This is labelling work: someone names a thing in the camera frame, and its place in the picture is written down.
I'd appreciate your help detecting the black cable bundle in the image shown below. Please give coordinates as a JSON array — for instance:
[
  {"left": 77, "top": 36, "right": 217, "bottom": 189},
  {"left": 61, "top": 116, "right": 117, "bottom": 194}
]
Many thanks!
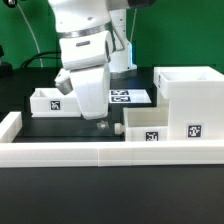
[{"left": 19, "top": 49, "right": 63, "bottom": 69}]

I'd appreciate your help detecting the marker tag sheet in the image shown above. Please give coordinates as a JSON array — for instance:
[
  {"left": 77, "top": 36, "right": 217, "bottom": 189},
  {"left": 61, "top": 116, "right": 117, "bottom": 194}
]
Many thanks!
[{"left": 109, "top": 89, "right": 151, "bottom": 104}]

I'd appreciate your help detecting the white drawer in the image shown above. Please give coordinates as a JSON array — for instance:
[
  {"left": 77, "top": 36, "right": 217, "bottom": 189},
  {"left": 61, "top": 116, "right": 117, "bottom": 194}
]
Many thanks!
[
  {"left": 114, "top": 107, "right": 168, "bottom": 142},
  {"left": 30, "top": 88, "right": 81, "bottom": 117}
]

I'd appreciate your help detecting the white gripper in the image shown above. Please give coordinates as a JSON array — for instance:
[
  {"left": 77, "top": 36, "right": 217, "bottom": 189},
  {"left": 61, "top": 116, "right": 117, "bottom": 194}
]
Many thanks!
[{"left": 70, "top": 64, "right": 110, "bottom": 130}]

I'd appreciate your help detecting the white U-shaped border frame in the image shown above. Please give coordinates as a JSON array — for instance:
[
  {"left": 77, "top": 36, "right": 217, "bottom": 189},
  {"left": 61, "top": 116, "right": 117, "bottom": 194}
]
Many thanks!
[{"left": 0, "top": 112, "right": 224, "bottom": 168}]

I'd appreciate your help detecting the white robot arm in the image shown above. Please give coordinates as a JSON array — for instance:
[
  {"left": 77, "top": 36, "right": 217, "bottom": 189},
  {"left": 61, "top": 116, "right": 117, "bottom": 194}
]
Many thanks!
[{"left": 48, "top": 0, "right": 156, "bottom": 120}]

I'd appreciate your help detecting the black device at left edge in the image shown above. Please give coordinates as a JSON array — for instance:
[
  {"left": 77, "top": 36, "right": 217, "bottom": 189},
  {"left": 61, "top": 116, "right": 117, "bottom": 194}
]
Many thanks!
[{"left": 0, "top": 45, "right": 13, "bottom": 78}]

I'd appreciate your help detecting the white thin cable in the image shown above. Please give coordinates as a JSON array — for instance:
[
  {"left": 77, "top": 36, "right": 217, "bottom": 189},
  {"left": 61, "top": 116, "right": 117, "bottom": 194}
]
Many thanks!
[{"left": 15, "top": 2, "right": 45, "bottom": 68}]

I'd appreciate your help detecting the white front drawer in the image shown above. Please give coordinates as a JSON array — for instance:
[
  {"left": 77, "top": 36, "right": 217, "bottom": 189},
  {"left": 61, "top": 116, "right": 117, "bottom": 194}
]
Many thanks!
[{"left": 114, "top": 107, "right": 168, "bottom": 142}]

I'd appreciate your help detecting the white drawer cabinet box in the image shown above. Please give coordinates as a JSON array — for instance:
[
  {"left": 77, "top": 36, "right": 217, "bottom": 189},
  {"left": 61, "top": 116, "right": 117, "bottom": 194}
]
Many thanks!
[{"left": 154, "top": 66, "right": 224, "bottom": 140}]

